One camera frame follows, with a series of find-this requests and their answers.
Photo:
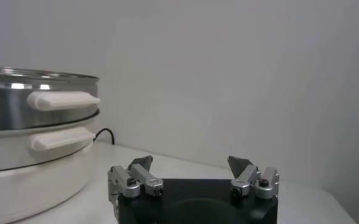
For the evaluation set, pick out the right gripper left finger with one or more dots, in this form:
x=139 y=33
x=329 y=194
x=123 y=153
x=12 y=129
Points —
x=142 y=178

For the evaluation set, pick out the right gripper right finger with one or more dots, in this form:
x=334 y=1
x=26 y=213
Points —
x=248 y=176

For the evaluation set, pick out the stainless steel steamer basket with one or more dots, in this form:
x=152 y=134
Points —
x=5 y=106

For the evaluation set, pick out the white electric cooking pot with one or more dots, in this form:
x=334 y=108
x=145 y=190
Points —
x=30 y=188

